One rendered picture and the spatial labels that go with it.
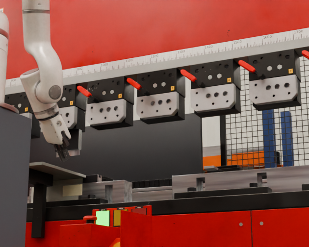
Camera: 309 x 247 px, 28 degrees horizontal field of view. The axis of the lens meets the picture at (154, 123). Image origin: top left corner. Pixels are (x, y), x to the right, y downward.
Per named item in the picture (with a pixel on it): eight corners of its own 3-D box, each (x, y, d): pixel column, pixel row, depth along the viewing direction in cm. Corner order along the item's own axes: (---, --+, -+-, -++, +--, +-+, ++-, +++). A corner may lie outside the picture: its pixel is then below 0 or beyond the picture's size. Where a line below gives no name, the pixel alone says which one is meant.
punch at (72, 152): (54, 157, 225) (55, 132, 228) (57, 158, 227) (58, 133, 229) (78, 154, 221) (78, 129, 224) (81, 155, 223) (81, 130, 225)
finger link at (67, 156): (67, 141, 212) (74, 158, 214) (63, 140, 214) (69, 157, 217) (61, 145, 210) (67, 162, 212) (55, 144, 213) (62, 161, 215)
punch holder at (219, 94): (190, 111, 202) (190, 64, 207) (199, 118, 210) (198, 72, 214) (234, 106, 196) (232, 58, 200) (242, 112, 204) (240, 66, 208)
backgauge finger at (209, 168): (191, 173, 205) (191, 158, 206) (217, 185, 228) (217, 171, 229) (225, 170, 200) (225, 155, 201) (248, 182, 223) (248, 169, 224)
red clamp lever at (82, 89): (77, 84, 219) (95, 97, 215) (83, 86, 223) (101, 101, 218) (74, 87, 219) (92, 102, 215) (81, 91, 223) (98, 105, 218)
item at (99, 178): (49, 186, 222) (49, 178, 223) (54, 187, 225) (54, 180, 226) (97, 183, 214) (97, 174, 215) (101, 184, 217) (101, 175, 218)
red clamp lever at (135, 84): (127, 75, 211) (147, 90, 207) (133, 79, 215) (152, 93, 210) (124, 80, 211) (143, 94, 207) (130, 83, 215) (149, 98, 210)
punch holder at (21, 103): (-5, 136, 235) (-2, 95, 239) (9, 141, 242) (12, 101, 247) (27, 132, 229) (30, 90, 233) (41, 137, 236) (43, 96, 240)
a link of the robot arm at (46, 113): (62, 102, 208) (64, 110, 209) (47, 101, 215) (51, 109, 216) (42, 112, 203) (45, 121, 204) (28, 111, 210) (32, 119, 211)
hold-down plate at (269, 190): (173, 202, 193) (173, 192, 193) (180, 204, 197) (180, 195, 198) (268, 196, 180) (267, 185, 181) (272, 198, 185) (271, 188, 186)
